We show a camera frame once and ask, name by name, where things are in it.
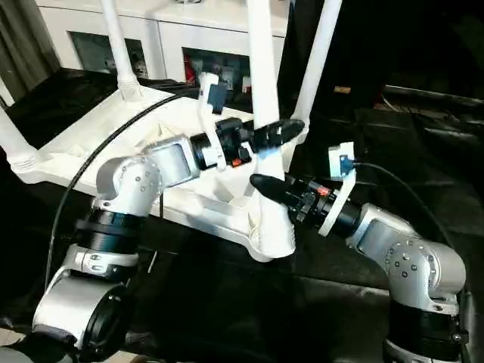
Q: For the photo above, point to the white plastic table top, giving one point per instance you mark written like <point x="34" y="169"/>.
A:
<point x="94" y="125"/>

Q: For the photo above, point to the small gold tag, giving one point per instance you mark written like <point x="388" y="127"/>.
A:
<point x="342" y="90"/>

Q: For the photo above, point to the white glass-door cabinet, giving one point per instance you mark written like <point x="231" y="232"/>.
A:
<point x="170" y="30"/>

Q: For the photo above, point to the white plastic table leg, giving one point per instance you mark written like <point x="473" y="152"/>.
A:
<point x="264" y="75"/>
<point x="15" y="143"/>
<point x="117" y="45"/>
<point x="321" y="49"/>

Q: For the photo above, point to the black work mat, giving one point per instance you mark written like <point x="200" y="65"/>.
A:
<point x="227" y="302"/>

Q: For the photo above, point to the black backdrop cloth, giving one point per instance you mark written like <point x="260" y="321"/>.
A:
<point x="397" y="41"/>

